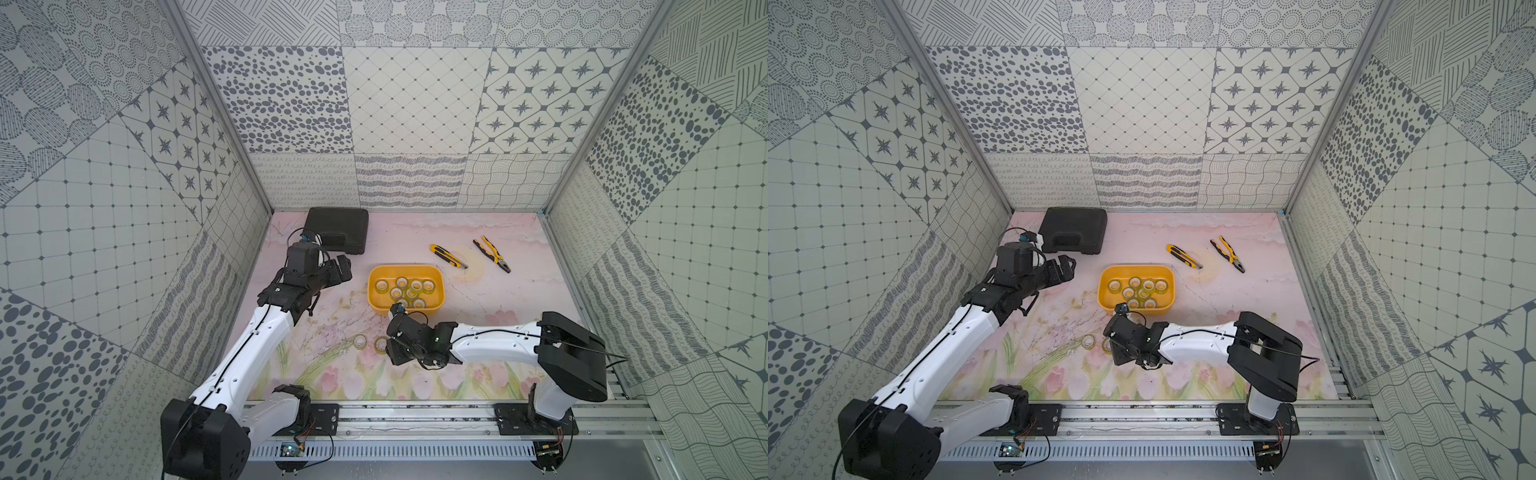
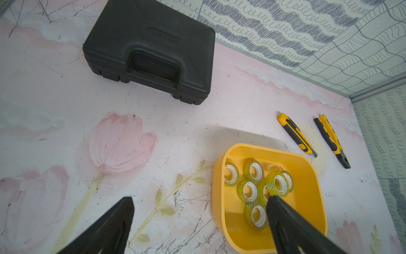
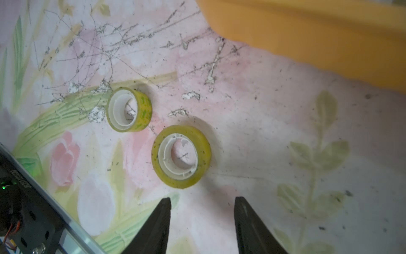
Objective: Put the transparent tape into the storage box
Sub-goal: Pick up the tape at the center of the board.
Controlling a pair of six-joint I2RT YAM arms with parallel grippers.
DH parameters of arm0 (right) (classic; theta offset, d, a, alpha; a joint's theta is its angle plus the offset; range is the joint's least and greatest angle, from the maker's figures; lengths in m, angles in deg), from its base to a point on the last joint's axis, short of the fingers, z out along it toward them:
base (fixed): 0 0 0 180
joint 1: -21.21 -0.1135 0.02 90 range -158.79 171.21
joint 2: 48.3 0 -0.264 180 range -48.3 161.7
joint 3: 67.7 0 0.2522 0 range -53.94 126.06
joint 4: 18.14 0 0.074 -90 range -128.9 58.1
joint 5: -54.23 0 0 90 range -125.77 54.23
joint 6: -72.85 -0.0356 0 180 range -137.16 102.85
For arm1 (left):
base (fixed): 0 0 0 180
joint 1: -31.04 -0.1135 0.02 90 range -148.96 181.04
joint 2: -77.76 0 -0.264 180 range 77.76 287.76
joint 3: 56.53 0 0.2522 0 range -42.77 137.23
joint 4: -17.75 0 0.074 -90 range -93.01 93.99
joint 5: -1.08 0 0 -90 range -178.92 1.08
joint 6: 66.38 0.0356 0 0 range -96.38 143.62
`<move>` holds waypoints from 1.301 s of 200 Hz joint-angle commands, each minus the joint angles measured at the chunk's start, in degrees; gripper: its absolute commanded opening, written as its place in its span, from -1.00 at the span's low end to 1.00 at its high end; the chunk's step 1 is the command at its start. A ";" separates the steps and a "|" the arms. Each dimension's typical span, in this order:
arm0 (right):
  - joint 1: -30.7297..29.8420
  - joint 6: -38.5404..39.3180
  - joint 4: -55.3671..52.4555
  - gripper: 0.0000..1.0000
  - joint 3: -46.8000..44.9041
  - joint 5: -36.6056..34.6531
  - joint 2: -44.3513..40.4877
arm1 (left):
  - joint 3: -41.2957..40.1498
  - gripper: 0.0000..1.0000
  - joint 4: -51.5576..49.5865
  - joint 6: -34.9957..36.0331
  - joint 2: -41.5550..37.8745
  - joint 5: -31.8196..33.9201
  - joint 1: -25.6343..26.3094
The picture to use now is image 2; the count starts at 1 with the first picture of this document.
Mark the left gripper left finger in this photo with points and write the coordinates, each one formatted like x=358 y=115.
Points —
x=109 y=234

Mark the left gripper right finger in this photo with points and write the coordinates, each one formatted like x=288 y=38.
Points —
x=293 y=234

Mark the transparent tape roll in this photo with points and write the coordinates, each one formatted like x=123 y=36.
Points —
x=237 y=174
x=289 y=180
x=255 y=215
x=277 y=184
x=247 y=191
x=263 y=193
x=253 y=171

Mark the yellow plastic storage box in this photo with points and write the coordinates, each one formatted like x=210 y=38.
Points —
x=228 y=208

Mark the yellow black utility knife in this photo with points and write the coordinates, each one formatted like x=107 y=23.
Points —
x=295 y=133

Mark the yellow black pliers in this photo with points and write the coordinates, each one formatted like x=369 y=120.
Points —
x=330 y=137

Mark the black plastic tool case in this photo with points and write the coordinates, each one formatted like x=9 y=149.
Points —
x=151 y=44

